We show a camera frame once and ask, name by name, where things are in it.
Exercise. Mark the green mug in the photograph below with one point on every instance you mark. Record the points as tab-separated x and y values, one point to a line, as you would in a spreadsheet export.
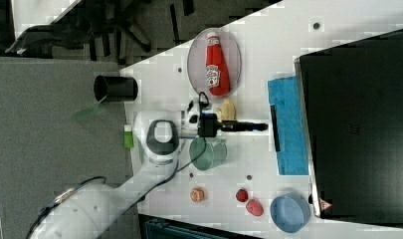
208	152

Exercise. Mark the black cylinder table post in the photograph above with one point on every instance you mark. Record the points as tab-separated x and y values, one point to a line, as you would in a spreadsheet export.
115	89

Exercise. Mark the orange slice toy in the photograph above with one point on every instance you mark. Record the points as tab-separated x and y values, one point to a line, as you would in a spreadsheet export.
197	194

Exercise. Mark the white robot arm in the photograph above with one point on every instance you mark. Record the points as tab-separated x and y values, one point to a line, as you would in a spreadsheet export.
87	210

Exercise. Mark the red ketchup bottle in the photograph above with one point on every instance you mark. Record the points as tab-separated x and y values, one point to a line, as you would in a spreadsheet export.
217	75

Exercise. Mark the black toaster oven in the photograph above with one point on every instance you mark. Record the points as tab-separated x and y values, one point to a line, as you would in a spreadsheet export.
352	112

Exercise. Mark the green perforated colander basket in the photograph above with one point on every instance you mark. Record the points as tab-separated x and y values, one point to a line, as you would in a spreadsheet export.
141	155

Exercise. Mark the green clamp block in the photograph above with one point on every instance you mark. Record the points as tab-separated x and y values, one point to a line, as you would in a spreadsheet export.
127	136

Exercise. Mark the small red strawberry toy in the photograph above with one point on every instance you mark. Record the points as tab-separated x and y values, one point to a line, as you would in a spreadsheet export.
242	195

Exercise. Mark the large red strawberry toy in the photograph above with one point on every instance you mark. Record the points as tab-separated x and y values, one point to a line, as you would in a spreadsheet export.
255	207

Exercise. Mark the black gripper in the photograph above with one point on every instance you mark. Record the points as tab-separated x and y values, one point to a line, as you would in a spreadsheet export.
208	125

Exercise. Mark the oven door with handle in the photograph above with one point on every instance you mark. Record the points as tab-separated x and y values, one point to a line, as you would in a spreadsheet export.
285	106

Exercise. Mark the black office chair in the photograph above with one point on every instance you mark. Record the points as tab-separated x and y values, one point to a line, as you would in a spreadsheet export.
71	24

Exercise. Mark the yellow peeled banana toy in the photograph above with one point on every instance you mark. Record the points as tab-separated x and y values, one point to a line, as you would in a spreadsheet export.
227	111

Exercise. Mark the blue bowl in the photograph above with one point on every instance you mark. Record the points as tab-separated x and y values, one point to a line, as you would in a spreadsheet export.
290	212

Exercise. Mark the grey round plate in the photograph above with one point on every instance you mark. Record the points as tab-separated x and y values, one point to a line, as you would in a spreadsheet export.
197	58

